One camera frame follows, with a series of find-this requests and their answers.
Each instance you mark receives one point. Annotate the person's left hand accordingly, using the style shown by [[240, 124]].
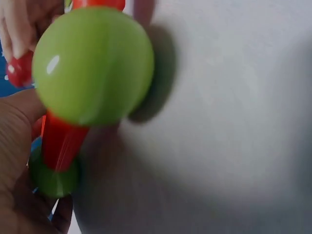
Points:
[[17, 185]]

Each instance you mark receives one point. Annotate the person's right hand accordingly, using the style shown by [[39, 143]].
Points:
[[22, 19]]

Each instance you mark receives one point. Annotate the person's left thumb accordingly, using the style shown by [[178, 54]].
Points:
[[23, 109]]

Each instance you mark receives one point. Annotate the person's right fingers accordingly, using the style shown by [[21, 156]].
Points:
[[17, 31]]

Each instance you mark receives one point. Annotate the small red plastic ball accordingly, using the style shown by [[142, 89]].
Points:
[[19, 69]]

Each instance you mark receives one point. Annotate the green and red plastic toy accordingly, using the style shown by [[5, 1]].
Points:
[[95, 68]]

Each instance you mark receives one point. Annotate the orange plastic toy piece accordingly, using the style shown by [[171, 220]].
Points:
[[97, 4]]

